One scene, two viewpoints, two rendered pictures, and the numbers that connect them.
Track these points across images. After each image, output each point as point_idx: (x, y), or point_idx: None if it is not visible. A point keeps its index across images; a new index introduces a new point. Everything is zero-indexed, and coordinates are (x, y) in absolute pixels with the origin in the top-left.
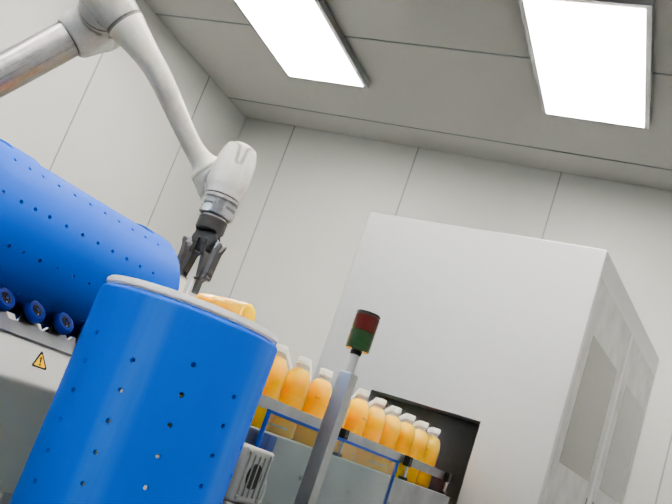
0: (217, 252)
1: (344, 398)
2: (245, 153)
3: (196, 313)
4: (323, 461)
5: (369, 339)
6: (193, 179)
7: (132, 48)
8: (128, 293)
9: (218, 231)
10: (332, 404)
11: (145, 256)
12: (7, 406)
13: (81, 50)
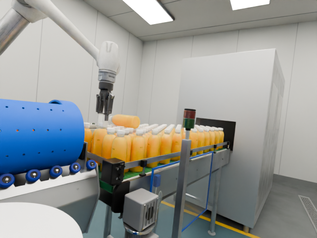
0: (110, 99)
1: (187, 152)
2: (110, 46)
3: None
4: (184, 182)
5: (193, 122)
6: (97, 65)
7: (37, 6)
8: None
9: (108, 89)
10: (182, 156)
11: (51, 122)
12: None
13: (27, 18)
